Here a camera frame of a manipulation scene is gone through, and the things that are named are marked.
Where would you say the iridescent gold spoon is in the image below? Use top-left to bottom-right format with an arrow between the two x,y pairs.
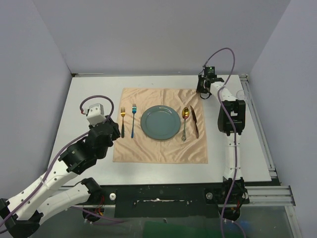
181,107 -> 190,141

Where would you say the peach satin cloth napkin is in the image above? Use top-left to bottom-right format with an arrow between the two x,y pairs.
113,88 -> 208,164

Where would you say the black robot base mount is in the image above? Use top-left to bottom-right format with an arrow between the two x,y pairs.
71,182 -> 250,219

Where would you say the clear drinking glass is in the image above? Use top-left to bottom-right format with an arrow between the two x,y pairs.
236,90 -> 248,101

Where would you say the blue fork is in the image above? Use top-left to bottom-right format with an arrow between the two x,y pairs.
131,104 -> 137,138

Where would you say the copper table knife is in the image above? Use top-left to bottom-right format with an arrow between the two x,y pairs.
190,106 -> 200,139

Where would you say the gold fork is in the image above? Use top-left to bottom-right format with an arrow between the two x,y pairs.
120,107 -> 126,138

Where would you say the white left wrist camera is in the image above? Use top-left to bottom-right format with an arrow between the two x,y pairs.
87,103 -> 106,126

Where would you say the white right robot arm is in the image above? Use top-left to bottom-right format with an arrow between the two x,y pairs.
196,65 -> 246,183

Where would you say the teal round plate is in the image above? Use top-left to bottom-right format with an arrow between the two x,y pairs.
140,105 -> 181,141

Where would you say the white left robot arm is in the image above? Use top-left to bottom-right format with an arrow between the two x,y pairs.
0,118 -> 120,238

